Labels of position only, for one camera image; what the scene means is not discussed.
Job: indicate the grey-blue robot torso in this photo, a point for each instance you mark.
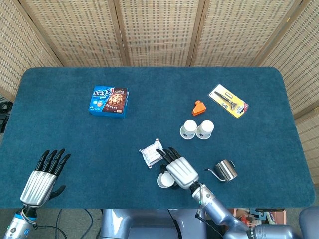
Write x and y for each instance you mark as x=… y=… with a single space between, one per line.
x=149 y=224

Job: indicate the box of colourful items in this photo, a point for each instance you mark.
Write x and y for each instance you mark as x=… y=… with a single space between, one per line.
x=269 y=216

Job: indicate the blue felt table cover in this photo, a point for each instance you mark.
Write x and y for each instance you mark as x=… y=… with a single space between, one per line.
x=74 y=139

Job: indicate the woven rattan folding screen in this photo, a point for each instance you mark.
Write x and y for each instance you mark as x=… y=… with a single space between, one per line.
x=159 y=32

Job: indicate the white paper cup green flower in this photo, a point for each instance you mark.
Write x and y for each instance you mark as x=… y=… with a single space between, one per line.
x=164 y=180

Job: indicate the yellow razor blister pack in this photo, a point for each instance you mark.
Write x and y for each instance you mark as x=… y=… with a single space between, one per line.
x=236 y=107

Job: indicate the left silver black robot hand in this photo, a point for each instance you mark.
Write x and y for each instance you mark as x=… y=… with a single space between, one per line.
x=38 y=186

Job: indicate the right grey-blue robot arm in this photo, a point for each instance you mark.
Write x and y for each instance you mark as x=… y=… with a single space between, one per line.
x=219 y=214

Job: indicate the white red snack packet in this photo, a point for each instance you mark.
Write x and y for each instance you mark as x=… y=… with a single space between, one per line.
x=149 y=154

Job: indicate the blue chocolate cookie box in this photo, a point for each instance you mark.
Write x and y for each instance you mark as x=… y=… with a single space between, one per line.
x=108 y=102

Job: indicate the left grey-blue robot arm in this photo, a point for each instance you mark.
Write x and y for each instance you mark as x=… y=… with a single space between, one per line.
x=17 y=226

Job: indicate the orange plastic nozzle piece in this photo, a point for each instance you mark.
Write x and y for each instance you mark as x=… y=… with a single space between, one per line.
x=199 y=108

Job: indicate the white paper cup blue flowers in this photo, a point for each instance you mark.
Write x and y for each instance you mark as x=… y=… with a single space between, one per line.
x=188 y=128
x=205 y=128

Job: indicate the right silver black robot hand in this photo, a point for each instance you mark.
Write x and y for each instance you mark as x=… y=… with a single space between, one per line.
x=182 y=171

